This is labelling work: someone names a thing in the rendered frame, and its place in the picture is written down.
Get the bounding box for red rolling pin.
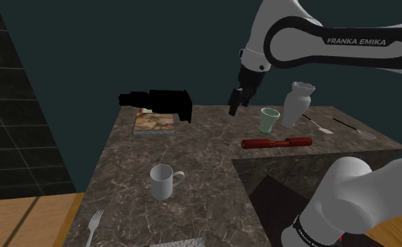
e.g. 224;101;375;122
240;137;314;150

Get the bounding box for white vase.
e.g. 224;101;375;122
281;81;316;128

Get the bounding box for black appliance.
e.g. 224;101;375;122
118;89;193;124

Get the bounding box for black-handled spoon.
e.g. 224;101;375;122
332;117;377;141

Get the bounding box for white mug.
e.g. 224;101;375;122
149;163;186;201

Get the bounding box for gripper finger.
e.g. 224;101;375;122
228;88;245;117
241;86;256;108

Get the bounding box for pale green cup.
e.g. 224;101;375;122
258;107;281;135

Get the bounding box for marbled brown book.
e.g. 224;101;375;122
132;107;175;136

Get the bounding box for white fork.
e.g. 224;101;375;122
85;208;105;247

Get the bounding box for white patterned flat object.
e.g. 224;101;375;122
149;237;207;247

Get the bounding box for black-handled spatula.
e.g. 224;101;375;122
301;114;335;135

